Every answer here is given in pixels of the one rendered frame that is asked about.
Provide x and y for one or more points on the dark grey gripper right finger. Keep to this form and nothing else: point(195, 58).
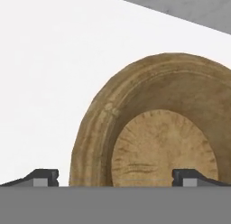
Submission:
point(188, 174)

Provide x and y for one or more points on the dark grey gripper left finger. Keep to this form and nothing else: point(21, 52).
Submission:
point(42, 175)

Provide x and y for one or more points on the large brown wooden bowl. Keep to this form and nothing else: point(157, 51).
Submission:
point(156, 119)

